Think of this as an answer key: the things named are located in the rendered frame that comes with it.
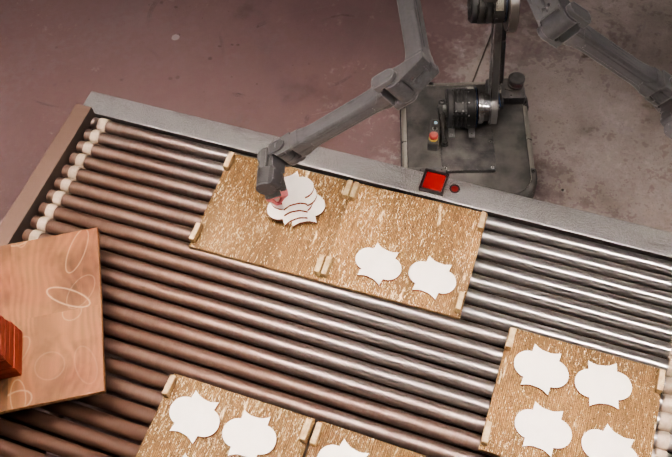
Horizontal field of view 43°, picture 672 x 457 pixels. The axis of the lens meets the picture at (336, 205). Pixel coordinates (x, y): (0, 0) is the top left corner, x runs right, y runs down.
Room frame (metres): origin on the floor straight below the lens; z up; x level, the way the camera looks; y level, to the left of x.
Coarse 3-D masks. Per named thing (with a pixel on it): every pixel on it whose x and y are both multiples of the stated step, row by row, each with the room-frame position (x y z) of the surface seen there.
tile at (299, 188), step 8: (288, 176) 1.44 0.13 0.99; (296, 176) 1.44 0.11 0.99; (288, 184) 1.42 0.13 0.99; (296, 184) 1.41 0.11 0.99; (304, 184) 1.41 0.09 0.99; (312, 184) 1.40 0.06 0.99; (288, 192) 1.39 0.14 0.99; (296, 192) 1.38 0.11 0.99; (304, 192) 1.38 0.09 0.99; (312, 192) 1.38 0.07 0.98; (288, 200) 1.36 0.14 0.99; (296, 200) 1.36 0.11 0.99; (304, 200) 1.35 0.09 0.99
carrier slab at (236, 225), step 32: (256, 160) 1.55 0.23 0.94; (224, 192) 1.45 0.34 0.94; (256, 192) 1.43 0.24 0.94; (320, 192) 1.41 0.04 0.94; (224, 224) 1.33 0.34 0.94; (256, 224) 1.32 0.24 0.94; (288, 224) 1.31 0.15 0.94; (320, 224) 1.29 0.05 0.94; (224, 256) 1.23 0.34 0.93; (256, 256) 1.21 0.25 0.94; (288, 256) 1.20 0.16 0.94
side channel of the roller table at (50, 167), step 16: (80, 112) 1.82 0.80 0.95; (64, 128) 1.77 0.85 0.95; (80, 128) 1.76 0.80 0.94; (64, 144) 1.70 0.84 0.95; (48, 160) 1.64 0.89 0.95; (64, 160) 1.66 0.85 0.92; (32, 176) 1.59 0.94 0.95; (48, 176) 1.58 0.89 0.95; (32, 192) 1.53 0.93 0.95; (16, 208) 1.47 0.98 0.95; (32, 208) 1.48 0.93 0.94; (0, 224) 1.42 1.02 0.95; (16, 224) 1.42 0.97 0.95; (0, 240) 1.37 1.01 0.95; (16, 240) 1.38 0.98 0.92
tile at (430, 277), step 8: (416, 264) 1.12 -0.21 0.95; (424, 264) 1.11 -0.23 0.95; (432, 264) 1.11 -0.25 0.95; (440, 264) 1.11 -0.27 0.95; (408, 272) 1.09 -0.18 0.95; (416, 272) 1.09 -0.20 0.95; (424, 272) 1.09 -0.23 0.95; (432, 272) 1.08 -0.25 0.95; (440, 272) 1.08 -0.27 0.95; (448, 272) 1.08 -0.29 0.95; (416, 280) 1.07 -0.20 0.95; (424, 280) 1.06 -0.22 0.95; (432, 280) 1.06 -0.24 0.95; (440, 280) 1.06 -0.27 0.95; (448, 280) 1.05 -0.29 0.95; (416, 288) 1.04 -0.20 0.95; (424, 288) 1.04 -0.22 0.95; (432, 288) 1.04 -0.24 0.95; (440, 288) 1.03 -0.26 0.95; (448, 288) 1.03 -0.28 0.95; (432, 296) 1.01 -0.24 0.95
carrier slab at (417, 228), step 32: (384, 192) 1.38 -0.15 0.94; (352, 224) 1.28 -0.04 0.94; (384, 224) 1.27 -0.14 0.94; (416, 224) 1.25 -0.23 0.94; (448, 224) 1.24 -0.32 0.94; (352, 256) 1.17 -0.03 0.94; (416, 256) 1.15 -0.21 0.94; (448, 256) 1.13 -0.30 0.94; (352, 288) 1.07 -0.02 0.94; (384, 288) 1.06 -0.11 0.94
